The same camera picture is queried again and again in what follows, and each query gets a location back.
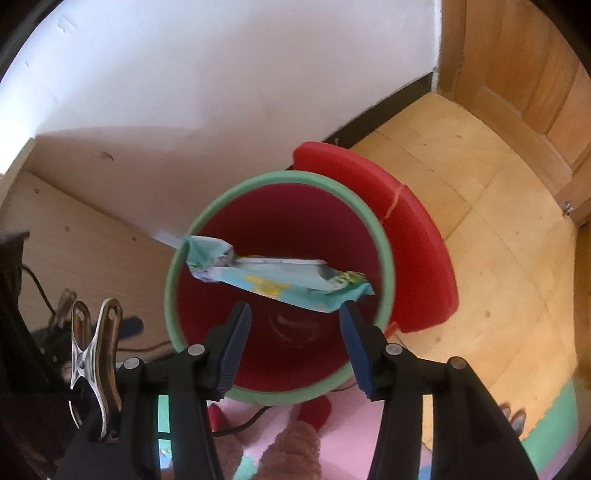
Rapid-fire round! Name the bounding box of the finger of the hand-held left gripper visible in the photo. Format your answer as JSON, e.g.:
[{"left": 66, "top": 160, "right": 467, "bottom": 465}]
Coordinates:
[{"left": 44, "top": 315, "right": 145, "bottom": 343}]

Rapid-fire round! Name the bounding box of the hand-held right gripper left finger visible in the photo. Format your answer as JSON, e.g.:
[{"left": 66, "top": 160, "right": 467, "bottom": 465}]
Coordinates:
[{"left": 55, "top": 301, "right": 253, "bottom": 480}]

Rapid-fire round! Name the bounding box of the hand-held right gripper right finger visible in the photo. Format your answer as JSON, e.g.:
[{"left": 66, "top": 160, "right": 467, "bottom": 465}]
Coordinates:
[{"left": 339, "top": 300, "right": 539, "bottom": 480}]

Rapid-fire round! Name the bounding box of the light blue wet wipes packet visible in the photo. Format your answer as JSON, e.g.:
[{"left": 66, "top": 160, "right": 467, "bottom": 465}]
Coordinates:
[{"left": 184, "top": 235, "right": 376, "bottom": 315}]

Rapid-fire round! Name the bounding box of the red bucket with green rim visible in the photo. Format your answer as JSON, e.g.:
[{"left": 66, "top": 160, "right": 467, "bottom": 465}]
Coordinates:
[{"left": 164, "top": 170, "right": 395, "bottom": 407}]

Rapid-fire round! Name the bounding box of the metal spring clip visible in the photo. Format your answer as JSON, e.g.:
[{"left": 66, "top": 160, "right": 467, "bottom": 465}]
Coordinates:
[
  {"left": 68, "top": 298, "right": 124, "bottom": 439},
  {"left": 54, "top": 288, "right": 78, "bottom": 326}
]

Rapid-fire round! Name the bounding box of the red plastic stool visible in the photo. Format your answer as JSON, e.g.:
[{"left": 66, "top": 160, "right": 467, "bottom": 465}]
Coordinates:
[{"left": 292, "top": 142, "right": 460, "bottom": 335}]

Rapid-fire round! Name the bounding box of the brown slipper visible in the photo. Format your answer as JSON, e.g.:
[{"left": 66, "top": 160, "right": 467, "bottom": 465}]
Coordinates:
[{"left": 499, "top": 402, "right": 528, "bottom": 432}]

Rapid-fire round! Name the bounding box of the wooden door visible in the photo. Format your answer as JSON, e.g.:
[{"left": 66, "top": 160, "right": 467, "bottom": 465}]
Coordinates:
[{"left": 436, "top": 0, "right": 591, "bottom": 227}]

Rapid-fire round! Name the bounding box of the thick black cable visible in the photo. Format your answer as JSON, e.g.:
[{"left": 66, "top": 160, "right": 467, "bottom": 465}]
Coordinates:
[{"left": 21, "top": 265, "right": 57, "bottom": 324}]

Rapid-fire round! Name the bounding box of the thin black cable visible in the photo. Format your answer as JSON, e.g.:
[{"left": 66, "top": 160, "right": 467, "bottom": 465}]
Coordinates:
[{"left": 215, "top": 406, "right": 273, "bottom": 437}]

